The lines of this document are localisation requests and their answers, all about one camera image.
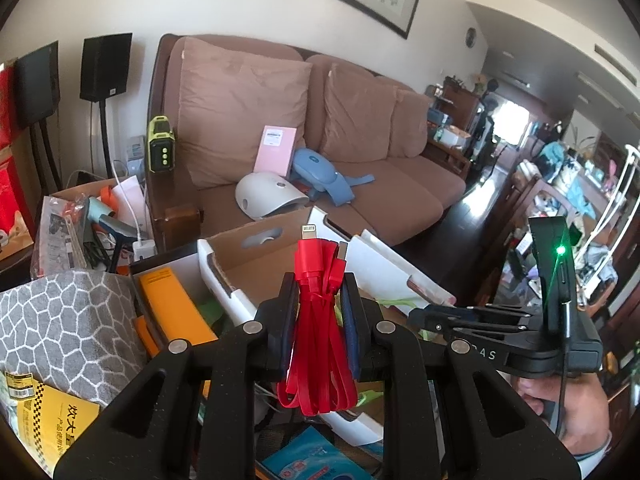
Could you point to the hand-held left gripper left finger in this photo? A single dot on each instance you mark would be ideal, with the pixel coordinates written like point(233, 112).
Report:
point(280, 330)

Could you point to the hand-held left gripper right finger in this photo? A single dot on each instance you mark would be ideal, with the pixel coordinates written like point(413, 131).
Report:
point(352, 330)

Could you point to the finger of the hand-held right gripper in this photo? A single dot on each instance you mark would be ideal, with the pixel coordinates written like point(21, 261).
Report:
point(505, 312)
point(430, 320)

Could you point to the white cardboard box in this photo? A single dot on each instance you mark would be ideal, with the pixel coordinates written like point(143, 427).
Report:
point(250, 265)

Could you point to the yellow booklet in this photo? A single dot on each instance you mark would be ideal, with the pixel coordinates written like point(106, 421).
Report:
point(55, 425)

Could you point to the person's right forearm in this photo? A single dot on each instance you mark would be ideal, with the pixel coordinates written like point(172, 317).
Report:
point(597, 447)

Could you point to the person's right hand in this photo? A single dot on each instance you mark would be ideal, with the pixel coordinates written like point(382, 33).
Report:
point(585, 410)

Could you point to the orange box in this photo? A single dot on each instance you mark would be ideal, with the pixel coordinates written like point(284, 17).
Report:
point(172, 305)

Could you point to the blue packet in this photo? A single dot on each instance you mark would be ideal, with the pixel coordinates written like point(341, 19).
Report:
point(310, 455)

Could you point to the white dome lamp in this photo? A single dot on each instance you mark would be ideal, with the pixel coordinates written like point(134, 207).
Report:
point(270, 195)

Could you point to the brown sofa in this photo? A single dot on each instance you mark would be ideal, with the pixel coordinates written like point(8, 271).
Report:
point(400, 185)

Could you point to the white charger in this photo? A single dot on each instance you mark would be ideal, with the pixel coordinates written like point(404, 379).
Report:
point(144, 249)

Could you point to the teal cloth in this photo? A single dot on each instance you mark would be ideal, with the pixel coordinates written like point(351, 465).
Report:
point(555, 155)

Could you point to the blue massager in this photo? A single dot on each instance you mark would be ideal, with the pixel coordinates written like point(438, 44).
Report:
point(315, 165)

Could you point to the pink box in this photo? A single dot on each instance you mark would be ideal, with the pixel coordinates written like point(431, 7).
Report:
point(275, 152)

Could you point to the white rack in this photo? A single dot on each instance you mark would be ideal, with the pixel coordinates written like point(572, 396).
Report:
point(631, 160)

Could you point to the white paper sheet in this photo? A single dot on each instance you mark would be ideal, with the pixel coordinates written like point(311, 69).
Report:
point(130, 195)

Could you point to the dark wooden cabinet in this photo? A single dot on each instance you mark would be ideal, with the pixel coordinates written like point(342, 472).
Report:
point(460, 105)

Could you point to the grey patterned blanket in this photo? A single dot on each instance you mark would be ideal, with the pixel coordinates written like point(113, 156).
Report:
point(65, 330)

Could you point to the lime green black device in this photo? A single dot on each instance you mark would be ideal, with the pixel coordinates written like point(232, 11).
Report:
point(160, 150)

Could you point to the teal hair dryer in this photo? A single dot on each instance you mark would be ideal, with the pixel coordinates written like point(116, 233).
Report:
point(97, 210)

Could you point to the large brown cushion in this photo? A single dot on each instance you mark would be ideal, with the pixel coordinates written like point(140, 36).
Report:
point(235, 110)

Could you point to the grey plastic box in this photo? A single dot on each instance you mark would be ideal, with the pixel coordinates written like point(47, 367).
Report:
point(136, 155)

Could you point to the open cardboard clutter box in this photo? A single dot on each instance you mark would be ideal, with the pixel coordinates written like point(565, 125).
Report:
point(75, 190)

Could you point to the clear plastic packet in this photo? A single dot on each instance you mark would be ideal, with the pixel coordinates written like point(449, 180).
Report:
point(52, 230)

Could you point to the black speaker stand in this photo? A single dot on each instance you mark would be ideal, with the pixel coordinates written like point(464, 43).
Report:
point(104, 135)
point(47, 155)

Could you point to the red collection gift box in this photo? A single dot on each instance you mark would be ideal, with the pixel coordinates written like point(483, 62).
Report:
point(12, 210)

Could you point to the black speaker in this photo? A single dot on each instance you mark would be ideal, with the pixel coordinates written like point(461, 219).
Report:
point(105, 65)
point(37, 85)

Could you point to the red floral gift box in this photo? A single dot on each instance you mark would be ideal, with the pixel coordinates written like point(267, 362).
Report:
point(5, 110)

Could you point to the round wall plate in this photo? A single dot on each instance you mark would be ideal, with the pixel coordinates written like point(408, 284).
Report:
point(470, 37)

